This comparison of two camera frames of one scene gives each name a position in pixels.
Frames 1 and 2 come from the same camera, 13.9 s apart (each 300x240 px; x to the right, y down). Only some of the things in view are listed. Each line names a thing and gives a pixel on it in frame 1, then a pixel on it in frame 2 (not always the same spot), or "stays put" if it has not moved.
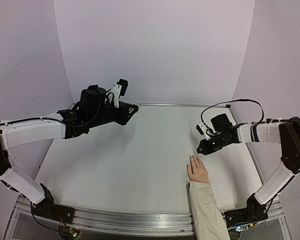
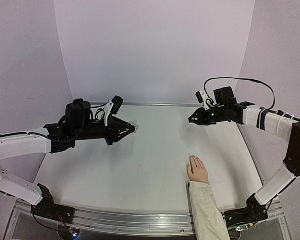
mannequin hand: [196, 171] stays put
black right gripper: [212, 144] → [206, 116]
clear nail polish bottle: [139, 105] → [134, 123]
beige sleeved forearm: [209, 222] stays put
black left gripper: [126, 109] → [114, 136]
